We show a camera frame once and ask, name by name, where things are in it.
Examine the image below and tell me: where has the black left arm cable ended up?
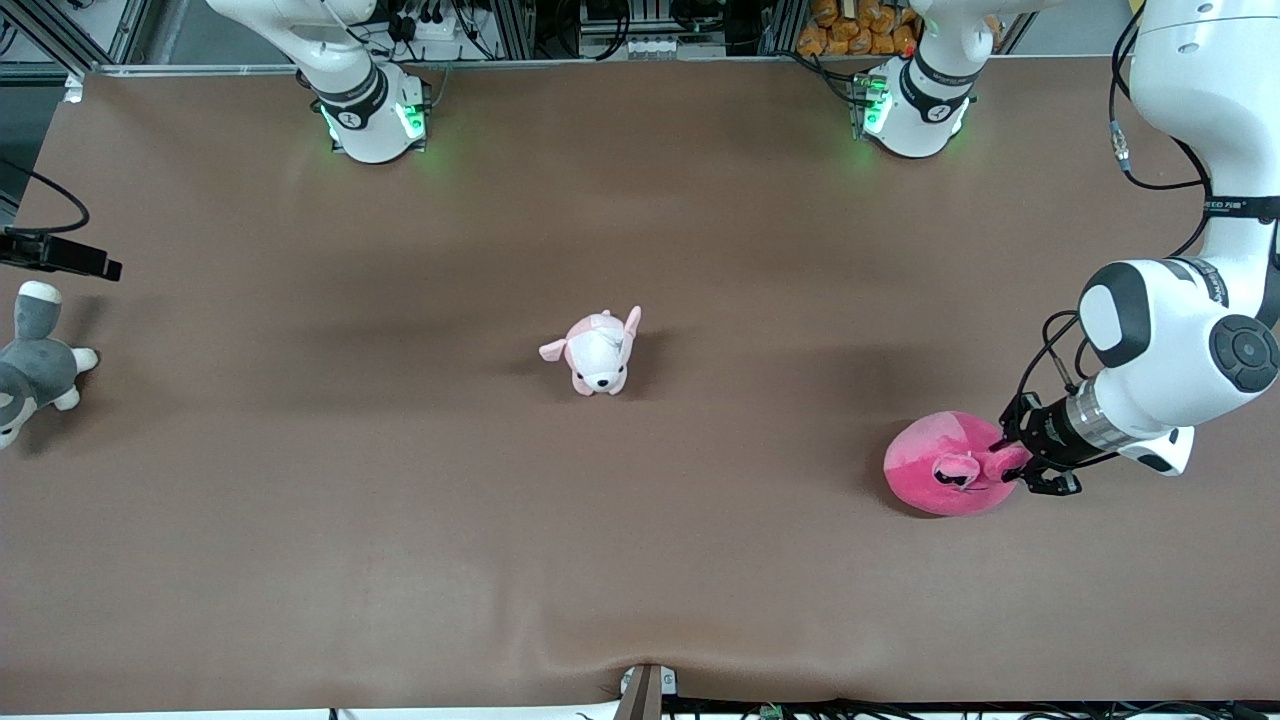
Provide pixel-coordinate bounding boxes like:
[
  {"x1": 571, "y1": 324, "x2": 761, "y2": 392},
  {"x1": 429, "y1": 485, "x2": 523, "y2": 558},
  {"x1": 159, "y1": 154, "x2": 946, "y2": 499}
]
[{"x1": 1014, "y1": 8, "x2": 1217, "y2": 423}]

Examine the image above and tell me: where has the grey white husky plush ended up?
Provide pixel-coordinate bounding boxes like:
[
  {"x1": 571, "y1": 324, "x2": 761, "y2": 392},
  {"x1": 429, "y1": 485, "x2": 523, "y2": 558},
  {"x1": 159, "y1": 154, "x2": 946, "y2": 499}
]
[{"x1": 0, "y1": 281, "x2": 100, "y2": 450}]

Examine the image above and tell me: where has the brown table cover mat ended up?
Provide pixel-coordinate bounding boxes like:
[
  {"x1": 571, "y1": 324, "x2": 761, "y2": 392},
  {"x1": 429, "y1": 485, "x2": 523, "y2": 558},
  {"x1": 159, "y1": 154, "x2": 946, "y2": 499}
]
[{"x1": 0, "y1": 55, "x2": 1280, "y2": 713}]

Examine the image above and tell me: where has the pile of orange plush toys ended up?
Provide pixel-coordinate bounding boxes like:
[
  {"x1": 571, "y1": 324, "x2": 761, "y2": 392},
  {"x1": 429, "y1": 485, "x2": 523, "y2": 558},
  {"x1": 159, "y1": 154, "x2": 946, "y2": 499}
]
[{"x1": 797, "y1": 0, "x2": 921, "y2": 57}]

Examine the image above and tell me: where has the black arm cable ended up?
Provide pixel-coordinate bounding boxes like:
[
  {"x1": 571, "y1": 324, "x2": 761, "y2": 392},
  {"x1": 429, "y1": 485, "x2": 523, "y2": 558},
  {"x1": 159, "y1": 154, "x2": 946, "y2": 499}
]
[
  {"x1": 0, "y1": 158, "x2": 92, "y2": 237},
  {"x1": 1014, "y1": 8, "x2": 1217, "y2": 423}
]

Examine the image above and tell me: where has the white power strip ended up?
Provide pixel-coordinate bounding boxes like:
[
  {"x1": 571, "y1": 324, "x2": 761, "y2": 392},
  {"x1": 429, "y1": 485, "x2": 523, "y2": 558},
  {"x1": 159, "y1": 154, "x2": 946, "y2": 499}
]
[{"x1": 395, "y1": 10, "x2": 473, "y2": 43}]

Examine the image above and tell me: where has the round hot pink plush toy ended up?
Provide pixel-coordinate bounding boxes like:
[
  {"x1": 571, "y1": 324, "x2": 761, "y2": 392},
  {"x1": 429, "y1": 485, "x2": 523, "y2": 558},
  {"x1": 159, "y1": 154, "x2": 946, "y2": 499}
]
[{"x1": 884, "y1": 410, "x2": 1031, "y2": 518}]

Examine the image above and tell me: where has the small pink white dog plush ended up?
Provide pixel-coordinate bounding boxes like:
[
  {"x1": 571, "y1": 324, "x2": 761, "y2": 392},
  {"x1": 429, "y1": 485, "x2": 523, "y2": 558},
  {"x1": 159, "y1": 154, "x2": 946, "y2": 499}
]
[{"x1": 539, "y1": 305, "x2": 643, "y2": 397}]

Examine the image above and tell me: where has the aluminium frame post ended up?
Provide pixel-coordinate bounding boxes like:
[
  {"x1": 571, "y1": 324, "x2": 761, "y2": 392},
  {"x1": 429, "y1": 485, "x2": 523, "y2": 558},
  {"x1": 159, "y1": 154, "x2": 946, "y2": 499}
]
[{"x1": 0, "y1": 0, "x2": 151, "y2": 79}]

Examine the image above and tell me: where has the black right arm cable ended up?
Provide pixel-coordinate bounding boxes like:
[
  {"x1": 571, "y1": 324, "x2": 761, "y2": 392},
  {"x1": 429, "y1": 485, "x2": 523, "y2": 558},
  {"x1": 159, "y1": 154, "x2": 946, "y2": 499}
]
[{"x1": 0, "y1": 158, "x2": 92, "y2": 237}]

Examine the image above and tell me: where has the metal clamp bracket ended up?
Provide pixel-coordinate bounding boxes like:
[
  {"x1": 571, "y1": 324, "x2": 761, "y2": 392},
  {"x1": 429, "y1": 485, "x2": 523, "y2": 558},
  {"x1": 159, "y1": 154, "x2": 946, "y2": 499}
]
[{"x1": 618, "y1": 662, "x2": 679, "y2": 720}]

